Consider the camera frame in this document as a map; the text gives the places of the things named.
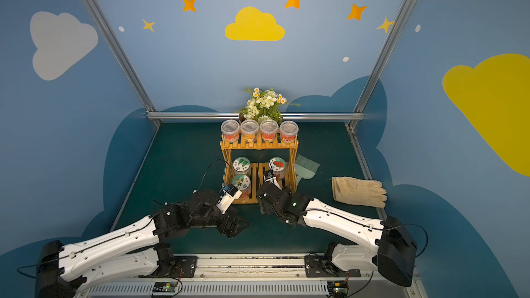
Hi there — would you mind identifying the jar with pineapple lid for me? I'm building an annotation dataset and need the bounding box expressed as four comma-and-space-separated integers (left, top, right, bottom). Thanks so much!
231, 174, 251, 199

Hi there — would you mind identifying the jar with strawberry lid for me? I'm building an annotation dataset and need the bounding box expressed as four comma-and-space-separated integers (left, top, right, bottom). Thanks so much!
269, 157, 287, 179

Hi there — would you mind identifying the jar with green tree lid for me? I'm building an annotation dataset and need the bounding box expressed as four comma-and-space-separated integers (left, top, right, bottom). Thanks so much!
232, 157, 251, 176

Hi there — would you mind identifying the clear seed cup orange base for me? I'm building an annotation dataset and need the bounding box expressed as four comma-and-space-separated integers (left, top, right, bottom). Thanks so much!
240, 119, 259, 143

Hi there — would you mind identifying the clear seed cup red base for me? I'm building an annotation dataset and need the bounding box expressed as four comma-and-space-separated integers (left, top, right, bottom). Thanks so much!
220, 119, 240, 143

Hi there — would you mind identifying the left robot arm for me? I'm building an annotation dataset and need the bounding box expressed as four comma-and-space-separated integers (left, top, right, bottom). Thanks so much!
35, 190, 249, 297

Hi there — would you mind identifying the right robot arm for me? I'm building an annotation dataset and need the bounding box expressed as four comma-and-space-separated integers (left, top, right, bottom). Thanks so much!
258, 182, 418, 287

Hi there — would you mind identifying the wooden slatted shelf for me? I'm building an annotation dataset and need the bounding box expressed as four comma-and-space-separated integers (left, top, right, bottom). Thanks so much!
220, 132, 299, 204

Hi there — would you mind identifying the beige work glove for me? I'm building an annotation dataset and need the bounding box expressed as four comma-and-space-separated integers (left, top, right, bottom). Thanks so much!
331, 177, 387, 208

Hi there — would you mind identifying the left small circuit board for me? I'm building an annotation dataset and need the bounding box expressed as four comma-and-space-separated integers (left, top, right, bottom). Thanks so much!
152, 282, 177, 295

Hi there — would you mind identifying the small circuit board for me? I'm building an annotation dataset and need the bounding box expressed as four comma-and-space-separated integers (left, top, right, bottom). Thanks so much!
327, 281, 349, 298
152, 282, 177, 295

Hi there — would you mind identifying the potted white flower bouquet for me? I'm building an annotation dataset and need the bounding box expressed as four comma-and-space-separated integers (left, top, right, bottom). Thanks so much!
239, 88, 291, 124

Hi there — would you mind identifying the right small circuit board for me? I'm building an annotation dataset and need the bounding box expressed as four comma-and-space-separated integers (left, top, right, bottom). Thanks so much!
327, 281, 349, 298

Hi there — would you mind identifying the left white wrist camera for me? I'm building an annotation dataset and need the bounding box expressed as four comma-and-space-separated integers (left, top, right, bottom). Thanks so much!
216, 183, 242, 214

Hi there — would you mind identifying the aluminium mounting rail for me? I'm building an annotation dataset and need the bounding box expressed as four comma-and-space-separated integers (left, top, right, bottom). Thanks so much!
77, 253, 426, 297

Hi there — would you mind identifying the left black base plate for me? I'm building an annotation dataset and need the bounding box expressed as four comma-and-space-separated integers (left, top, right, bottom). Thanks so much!
141, 255, 198, 280

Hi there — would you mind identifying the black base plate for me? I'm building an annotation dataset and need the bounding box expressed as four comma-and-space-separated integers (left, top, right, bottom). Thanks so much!
304, 254, 361, 278
141, 255, 198, 280

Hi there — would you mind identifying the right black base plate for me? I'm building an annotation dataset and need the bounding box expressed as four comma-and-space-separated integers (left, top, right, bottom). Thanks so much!
304, 254, 361, 278

